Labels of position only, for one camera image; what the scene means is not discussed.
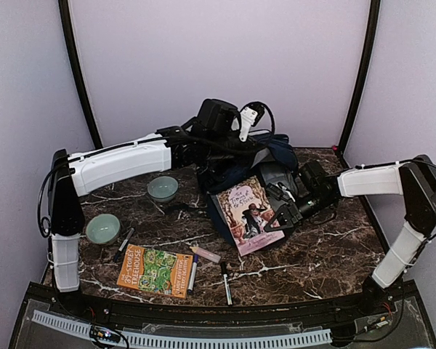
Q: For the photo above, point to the far celadon green bowl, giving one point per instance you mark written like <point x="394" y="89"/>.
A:
<point x="163" y="189"/>

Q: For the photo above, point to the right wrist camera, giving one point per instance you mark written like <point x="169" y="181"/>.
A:
<point x="280" y="192"/>

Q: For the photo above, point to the celadon green bowl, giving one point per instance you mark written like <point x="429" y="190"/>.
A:
<point x="103" y="229"/>
<point x="163" y="189"/>

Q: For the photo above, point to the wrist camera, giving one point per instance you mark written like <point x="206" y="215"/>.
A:
<point x="250" y="115"/>
<point x="280" y="192"/>

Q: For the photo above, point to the blue marker pen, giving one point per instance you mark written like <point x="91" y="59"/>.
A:
<point x="192" y="274"/>

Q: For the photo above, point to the navy blue student backpack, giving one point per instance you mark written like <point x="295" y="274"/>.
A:
<point x="277" y="163"/>

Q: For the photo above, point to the orange treehouse book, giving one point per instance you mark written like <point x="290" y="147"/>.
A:
<point x="156" y="271"/>

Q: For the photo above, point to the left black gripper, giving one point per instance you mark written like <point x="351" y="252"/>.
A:
<point x="245" y="158"/>

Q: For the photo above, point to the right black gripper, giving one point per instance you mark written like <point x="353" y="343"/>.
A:
<point x="291" y="213"/>

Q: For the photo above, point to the black front rail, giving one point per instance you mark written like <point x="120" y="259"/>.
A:
<point x="115" y="307"/>

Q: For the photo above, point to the white slotted cable duct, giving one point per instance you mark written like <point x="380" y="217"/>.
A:
<point x="168" y="336"/>

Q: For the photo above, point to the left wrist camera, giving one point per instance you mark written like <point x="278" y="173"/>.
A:
<point x="250" y="115"/>

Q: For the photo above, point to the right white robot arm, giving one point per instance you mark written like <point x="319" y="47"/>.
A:
<point x="409" y="184"/>

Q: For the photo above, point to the black marker left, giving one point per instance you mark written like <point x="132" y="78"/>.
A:
<point x="123" y="245"/>

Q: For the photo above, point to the near celadon green bowl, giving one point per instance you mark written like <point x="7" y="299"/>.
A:
<point x="103" y="229"/>

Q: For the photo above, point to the black white marker front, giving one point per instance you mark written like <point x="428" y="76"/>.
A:
<point x="225" y="276"/>

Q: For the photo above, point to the right black frame post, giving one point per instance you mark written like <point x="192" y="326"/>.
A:
<point x="360" y="82"/>

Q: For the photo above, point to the left black frame post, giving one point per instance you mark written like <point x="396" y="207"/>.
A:
<point x="71" y="46"/>

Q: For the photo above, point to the pink Shrew paperback book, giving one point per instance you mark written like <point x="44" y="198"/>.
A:
<point x="248" y="216"/>

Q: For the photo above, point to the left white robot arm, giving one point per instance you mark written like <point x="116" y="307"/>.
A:
<point x="220" y="131"/>

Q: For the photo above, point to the black frame post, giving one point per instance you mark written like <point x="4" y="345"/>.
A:
<point x="71" y="46"/>
<point x="360" y="82"/>

